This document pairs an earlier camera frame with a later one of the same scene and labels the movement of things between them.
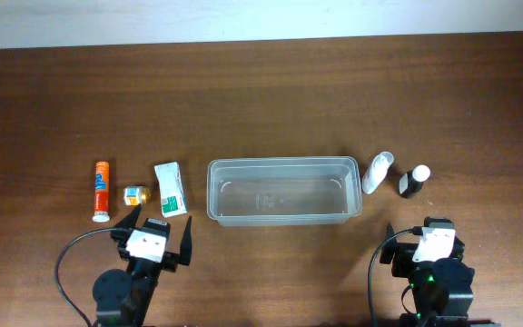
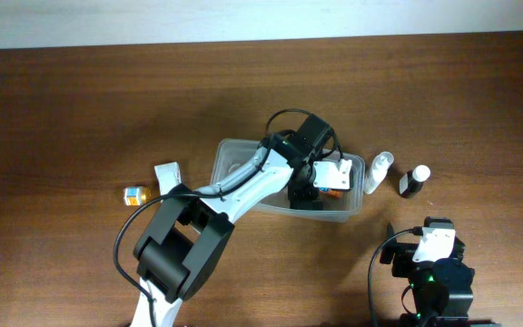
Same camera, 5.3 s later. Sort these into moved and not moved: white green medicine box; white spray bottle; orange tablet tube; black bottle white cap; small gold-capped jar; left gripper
Moved: orange tablet tube; left gripper
Not moved: white green medicine box; small gold-capped jar; white spray bottle; black bottle white cap
